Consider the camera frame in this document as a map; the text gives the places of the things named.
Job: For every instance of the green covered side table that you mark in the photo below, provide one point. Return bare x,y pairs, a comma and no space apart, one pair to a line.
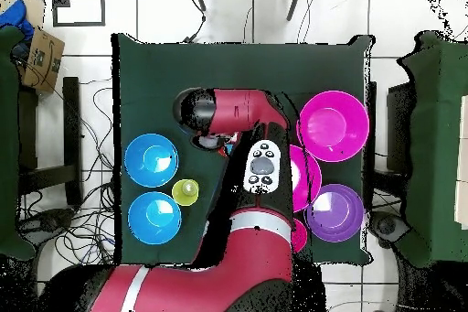
435,143
9,143

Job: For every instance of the large blue bowl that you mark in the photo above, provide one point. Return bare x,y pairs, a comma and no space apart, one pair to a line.
151,160
154,218

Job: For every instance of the printed cardboard box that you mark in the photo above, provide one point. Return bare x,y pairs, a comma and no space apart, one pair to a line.
42,66

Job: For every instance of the black pedestal foot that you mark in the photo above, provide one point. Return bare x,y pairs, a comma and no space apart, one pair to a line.
387,226
47,222

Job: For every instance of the yellow cup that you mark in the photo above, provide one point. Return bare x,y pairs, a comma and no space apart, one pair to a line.
185,192

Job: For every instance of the black bench frame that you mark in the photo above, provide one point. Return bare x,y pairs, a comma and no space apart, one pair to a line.
400,125
71,125

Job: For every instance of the dark green table cloth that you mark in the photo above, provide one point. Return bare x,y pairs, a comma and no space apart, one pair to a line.
219,66

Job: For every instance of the blue cloth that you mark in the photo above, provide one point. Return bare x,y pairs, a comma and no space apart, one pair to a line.
16,15

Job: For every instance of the plain cardboard box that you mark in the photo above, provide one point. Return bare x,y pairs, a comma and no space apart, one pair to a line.
36,8

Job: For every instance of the purple bowl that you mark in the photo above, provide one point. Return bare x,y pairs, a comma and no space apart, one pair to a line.
338,213

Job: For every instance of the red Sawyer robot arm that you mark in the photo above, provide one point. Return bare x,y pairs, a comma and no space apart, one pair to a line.
248,260

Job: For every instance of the large pink bowl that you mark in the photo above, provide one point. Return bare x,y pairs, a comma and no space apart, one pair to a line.
332,126
307,180

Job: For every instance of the stack of small blue bowls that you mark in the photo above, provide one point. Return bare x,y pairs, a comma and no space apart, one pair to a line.
229,149

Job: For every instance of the small crimson bowl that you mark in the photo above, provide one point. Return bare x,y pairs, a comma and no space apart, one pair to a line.
299,235

